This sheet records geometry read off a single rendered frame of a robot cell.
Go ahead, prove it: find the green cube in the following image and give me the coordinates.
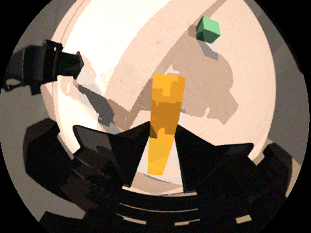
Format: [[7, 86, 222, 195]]
[[196, 16, 221, 44]]

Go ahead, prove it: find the yellow bar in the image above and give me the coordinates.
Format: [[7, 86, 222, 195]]
[[148, 74, 186, 176]]

